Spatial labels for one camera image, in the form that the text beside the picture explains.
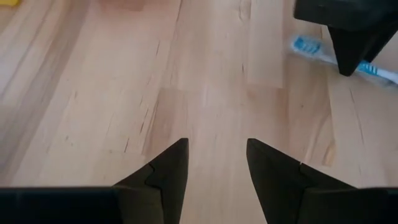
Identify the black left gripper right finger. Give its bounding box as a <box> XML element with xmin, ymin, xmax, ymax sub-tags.
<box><xmin>246</xmin><ymin>138</ymin><xmax>357</xmax><ymax>224</ymax></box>

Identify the blue toothbrush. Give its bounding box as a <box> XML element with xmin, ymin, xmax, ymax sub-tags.
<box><xmin>290</xmin><ymin>34</ymin><xmax>398</xmax><ymax>86</ymax></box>

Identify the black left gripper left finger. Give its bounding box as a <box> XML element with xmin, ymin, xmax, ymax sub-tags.
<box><xmin>112</xmin><ymin>138</ymin><xmax>190</xmax><ymax>224</ymax></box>

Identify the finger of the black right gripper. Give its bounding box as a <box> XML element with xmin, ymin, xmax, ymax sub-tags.
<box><xmin>293</xmin><ymin>0</ymin><xmax>398</xmax><ymax>77</ymax></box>

